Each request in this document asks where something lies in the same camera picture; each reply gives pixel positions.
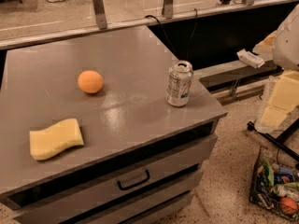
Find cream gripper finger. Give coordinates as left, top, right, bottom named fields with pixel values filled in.
left=259, top=71, right=299, bottom=129
left=252, top=31, right=277, bottom=57

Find silver green 7up can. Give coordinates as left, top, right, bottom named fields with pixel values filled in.
left=166, top=61, right=193, bottom=107

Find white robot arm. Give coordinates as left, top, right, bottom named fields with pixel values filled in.
left=253, top=5, right=299, bottom=133

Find yellow wavy sponge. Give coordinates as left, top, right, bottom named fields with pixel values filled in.
left=29, top=119, right=84, bottom=161

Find white wipes packet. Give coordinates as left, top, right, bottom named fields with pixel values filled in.
left=236, top=49, right=264, bottom=68

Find black stand legs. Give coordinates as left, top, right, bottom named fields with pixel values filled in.
left=247, top=119, right=299, bottom=162

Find grey drawer cabinet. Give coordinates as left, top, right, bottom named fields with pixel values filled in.
left=0, top=27, right=225, bottom=224

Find orange fruit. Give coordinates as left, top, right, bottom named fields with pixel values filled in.
left=78, top=70, right=104, bottom=94

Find black cable on railing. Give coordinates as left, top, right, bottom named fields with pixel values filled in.
left=144, top=7, right=199, bottom=61

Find wire basket of groceries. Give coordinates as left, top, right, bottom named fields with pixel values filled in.
left=249, top=147, right=299, bottom=224

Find middle metal railing bracket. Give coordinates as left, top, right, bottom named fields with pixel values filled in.
left=162, top=0, right=174, bottom=19

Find black drawer handle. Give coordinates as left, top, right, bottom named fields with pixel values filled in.
left=117, top=170, right=150, bottom=191

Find left metal railing bracket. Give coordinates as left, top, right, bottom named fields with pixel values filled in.
left=93, top=0, right=107, bottom=30

